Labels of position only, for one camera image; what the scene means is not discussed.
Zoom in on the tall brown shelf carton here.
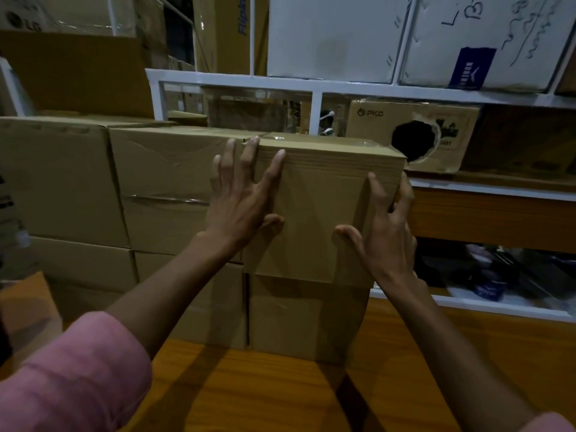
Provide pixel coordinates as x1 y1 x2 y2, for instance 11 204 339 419
193 0 271 77

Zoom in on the pink shirt sleeve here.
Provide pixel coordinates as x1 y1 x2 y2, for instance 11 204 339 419
0 311 153 432
517 411 576 432

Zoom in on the crumpled brown cardboard box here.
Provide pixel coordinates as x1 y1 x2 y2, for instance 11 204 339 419
205 96 289 133

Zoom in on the wooden drawer panel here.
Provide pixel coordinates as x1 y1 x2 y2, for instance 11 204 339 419
407 186 576 255

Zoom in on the pink right shirt sleeve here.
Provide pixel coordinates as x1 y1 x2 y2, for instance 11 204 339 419
517 411 576 432

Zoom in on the plain brown cardboard box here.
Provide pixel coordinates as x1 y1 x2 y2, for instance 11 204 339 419
31 237 138 321
242 132 408 289
247 274 372 366
134 251 249 352
109 125 266 257
0 115 179 249

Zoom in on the pink left shirt sleeve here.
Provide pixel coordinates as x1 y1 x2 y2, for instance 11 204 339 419
0 311 153 432

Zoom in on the person's left hand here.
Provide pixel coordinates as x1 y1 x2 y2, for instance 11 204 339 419
200 136 287 256

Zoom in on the person's right hand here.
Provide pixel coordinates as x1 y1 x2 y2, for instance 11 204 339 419
332 171 419 295

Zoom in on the person's left forearm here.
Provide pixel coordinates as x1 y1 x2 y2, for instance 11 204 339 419
106 233 226 358

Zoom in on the plain white carton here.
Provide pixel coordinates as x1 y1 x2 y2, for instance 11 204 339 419
266 0 413 85

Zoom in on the person's right forearm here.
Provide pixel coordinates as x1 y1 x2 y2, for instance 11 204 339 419
385 278 536 432

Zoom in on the plastic wrapped brown carton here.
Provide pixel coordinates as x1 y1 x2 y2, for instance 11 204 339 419
40 0 170 68

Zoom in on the white metal shelf rack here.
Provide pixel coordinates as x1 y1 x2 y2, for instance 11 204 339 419
0 0 576 322

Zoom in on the Pico box with hole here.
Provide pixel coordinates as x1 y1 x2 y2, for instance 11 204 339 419
346 99 481 175

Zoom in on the white carton with handwriting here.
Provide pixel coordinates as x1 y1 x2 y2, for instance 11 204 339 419
399 0 576 93

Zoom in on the dark brown cardboard box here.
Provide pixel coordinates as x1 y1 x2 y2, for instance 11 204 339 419
461 105 576 176

